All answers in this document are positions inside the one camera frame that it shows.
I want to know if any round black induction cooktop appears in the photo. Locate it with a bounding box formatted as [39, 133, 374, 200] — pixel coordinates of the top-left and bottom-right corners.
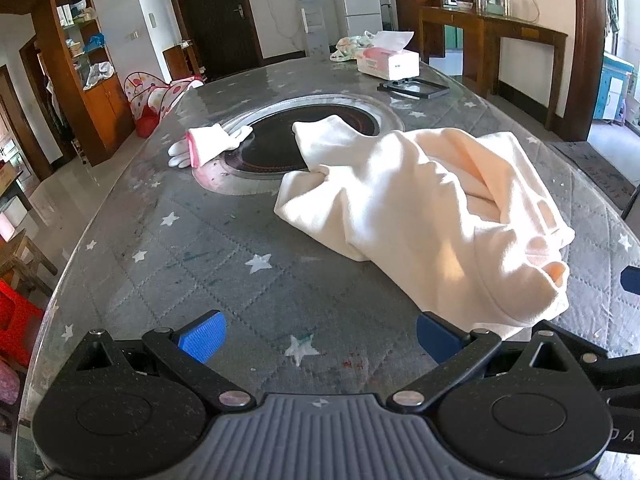
[221, 103, 382, 178]

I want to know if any tissue box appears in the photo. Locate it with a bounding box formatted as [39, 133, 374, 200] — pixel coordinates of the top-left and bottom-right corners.
[356, 30, 420, 81]

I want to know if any red plastic stool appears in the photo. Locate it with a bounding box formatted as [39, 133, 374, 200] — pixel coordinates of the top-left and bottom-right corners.
[1, 282, 44, 368]

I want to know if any dark wooden door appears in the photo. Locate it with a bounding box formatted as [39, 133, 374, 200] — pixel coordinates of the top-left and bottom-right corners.
[171, 0, 262, 80]

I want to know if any cream white garment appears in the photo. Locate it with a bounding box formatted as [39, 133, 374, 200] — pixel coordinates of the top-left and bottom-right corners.
[274, 128, 575, 338]

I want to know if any wooden console table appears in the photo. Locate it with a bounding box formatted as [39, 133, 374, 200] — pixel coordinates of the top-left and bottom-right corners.
[418, 6, 567, 130]

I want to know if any water dispenser with bottle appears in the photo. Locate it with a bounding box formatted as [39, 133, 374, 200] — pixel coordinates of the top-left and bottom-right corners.
[297, 0, 330, 60]

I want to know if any wooden shelf cabinet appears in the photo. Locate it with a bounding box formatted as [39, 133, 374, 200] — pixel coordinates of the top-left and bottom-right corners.
[1, 0, 134, 166]

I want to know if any polka dot play tent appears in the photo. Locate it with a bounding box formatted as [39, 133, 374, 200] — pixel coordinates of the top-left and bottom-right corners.
[124, 72, 204, 139]

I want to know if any floral plastic bag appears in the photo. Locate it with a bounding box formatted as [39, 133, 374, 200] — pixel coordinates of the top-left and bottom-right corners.
[330, 30, 374, 63]

